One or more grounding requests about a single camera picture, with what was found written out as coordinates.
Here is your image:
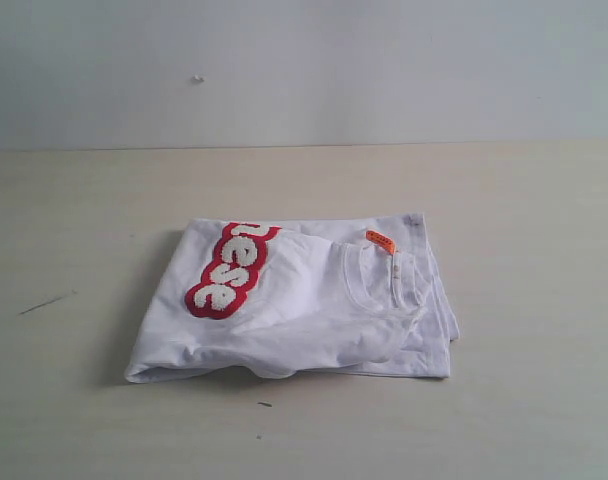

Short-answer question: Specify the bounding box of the white t-shirt red patch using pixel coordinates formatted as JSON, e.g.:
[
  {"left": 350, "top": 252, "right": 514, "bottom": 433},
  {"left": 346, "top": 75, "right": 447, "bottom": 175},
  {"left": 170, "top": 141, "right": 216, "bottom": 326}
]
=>
[{"left": 125, "top": 214, "right": 459, "bottom": 383}]

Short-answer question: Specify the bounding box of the orange neck label tag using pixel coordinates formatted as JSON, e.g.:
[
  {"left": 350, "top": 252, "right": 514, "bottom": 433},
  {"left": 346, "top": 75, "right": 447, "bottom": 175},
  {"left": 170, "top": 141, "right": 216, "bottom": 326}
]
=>
[{"left": 365, "top": 230, "right": 396, "bottom": 255}]

